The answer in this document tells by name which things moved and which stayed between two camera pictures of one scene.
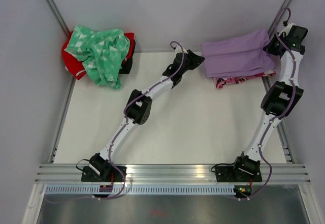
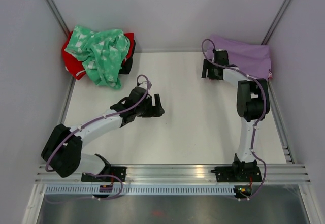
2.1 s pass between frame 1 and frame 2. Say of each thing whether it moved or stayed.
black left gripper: moved
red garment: stayed
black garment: stayed
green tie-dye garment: stayed
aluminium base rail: stayed
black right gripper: moved
